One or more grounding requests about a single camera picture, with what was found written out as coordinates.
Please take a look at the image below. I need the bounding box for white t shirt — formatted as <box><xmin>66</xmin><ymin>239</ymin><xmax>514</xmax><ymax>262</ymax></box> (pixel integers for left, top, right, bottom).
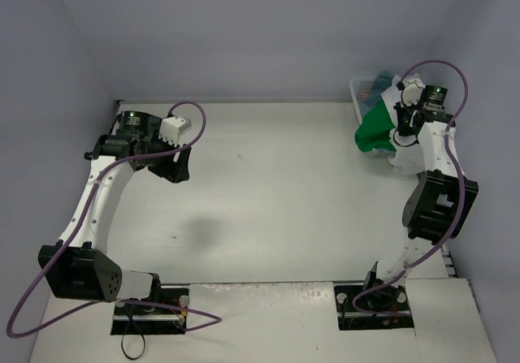
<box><xmin>381</xmin><ymin>75</ymin><xmax>425</xmax><ymax>175</ymax></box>

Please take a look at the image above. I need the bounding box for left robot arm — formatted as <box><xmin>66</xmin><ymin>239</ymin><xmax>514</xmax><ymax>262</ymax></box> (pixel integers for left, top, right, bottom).
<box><xmin>38</xmin><ymin>110</ymin><xmax>191</xmax><ymax>314</ymax></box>

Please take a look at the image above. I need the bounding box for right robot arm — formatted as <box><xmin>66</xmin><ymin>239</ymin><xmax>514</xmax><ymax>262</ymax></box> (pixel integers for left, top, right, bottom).
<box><xmin>359</xmin><ymin>80</ymin><xmax>479</xmax><ymax>308</ymax></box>

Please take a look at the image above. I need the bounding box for green t shirt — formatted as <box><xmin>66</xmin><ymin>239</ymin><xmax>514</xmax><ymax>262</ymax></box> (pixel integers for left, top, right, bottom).
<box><xmin>354</xmin><ymin>86</ymin><xmax>406</xmax><ymax>153</ymax></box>

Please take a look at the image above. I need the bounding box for light blue garment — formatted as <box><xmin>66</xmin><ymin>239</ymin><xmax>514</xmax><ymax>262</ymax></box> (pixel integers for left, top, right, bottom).
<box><xmin>363</xmin><ymin>71</ymin><xmax>395</xmax><ymax>108</ymax></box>

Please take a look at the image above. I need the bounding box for white laundry basket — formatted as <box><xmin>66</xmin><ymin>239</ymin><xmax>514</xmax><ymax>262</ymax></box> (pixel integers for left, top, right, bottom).
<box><xmin>348</xmin><ymin>76</ymin><xmax>446</xmax><ymax>161</ymax></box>

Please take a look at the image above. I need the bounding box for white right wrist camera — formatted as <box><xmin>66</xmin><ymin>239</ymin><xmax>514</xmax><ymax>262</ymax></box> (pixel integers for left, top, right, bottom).
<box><xmin>396</xmin><ymin>78</ymin><xmax>426</xmax><ymax>108</ymax></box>

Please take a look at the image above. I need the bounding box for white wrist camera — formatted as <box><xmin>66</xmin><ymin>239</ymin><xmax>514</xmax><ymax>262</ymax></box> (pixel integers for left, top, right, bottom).
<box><xmin>396</xmin><ymin>78</ymin><xmax>426</xmax><ymax>108</ymax></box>
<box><xmin>158</xmin><ymin>116</ymin><xmax>192</xmax><ymax>146</ymax></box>

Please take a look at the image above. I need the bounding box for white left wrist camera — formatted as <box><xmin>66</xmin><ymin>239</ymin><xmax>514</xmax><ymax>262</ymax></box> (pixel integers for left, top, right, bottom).
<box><xmin>158</xmin><ymin>116</ymin><xmax>192</xmax><ymax>146</ymax></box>

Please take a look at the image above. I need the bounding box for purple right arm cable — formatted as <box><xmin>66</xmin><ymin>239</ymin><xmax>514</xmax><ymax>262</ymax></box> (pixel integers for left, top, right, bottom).
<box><xmin>351</xmin><ymin>58</ymin><xmax>471</xmax><ymax>314</ymax></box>

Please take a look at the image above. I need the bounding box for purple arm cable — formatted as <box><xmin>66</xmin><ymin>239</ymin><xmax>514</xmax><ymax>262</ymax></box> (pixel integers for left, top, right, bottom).
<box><xmin>351</xmin><ymin>58</ymin><xmax>471</xmax><ymax>314</ymax></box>
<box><xmin>6</xmin><ymin>102</ymin><xmax>223</xmax><ymax>338</ymax></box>

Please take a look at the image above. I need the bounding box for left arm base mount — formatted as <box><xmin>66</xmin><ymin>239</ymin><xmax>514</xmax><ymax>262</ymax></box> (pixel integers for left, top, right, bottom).
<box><xmin>110</xmin><ymin>285</ymin><xmax>189</xmax><ymax>335</ymax></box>

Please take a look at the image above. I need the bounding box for black loop cable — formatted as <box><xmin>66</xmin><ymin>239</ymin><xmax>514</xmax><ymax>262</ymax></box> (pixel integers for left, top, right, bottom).
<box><xmin>121</xmin><ymin>313</ymin><xmax>147</xmax><ymax>360</ymax></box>

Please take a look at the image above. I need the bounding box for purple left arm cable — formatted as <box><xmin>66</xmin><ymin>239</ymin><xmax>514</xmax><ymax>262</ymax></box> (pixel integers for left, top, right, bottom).
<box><xmin>6</xmin><ymin>102</ymin><xmax>223</xmax><ymax>338</ymax></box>

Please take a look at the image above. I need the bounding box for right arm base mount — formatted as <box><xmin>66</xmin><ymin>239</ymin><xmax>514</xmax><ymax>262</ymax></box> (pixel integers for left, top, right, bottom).
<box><xmin>333</xmin><ymin>283</ymin><xmax>414</xmax><ymax>331</ymax></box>

